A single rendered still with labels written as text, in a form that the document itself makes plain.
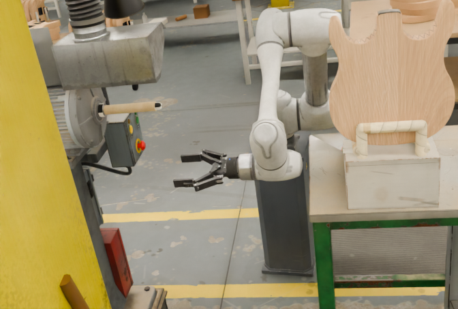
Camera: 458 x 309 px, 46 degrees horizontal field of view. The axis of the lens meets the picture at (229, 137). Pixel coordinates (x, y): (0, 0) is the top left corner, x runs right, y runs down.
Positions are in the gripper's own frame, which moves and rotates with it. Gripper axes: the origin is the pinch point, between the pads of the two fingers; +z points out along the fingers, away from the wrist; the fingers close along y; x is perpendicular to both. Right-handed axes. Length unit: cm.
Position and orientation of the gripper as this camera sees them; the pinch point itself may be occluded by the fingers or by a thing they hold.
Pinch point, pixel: (180, 170)
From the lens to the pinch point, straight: 188.2
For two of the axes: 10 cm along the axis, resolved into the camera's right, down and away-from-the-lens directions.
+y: 1.1, -5.8, 8.1
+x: -1.5, -8.2, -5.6
